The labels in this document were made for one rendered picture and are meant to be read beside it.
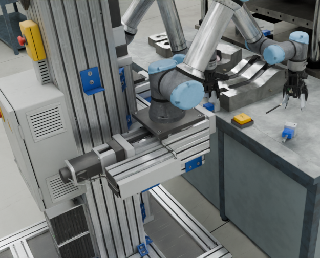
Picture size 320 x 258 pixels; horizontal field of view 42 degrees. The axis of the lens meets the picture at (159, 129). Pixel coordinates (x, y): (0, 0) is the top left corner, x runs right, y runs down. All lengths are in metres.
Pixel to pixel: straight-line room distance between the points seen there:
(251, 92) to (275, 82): 0.17
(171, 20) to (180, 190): 1.41
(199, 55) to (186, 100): 0.16
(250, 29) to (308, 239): 0.98
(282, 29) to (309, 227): 1.51
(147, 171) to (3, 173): 2.09
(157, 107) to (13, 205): 1.76
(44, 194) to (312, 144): 1.17
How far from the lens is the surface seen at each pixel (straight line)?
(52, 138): 1.61
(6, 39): 6.34
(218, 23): 1.47
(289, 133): 1.94
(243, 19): 1.72
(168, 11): 1.86
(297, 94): 1.87
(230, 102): 2.15
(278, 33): 3.03
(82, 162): 1.58
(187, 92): 1.45
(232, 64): 2.63
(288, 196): 2.03
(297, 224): 2.07
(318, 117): 2.16
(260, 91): 2.27
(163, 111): 1.63
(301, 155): 1.88
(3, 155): 3.72
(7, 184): 3.36
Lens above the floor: 1.88
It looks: 31 degrees down
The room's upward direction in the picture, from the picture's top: 6 degrees counter-clockwise
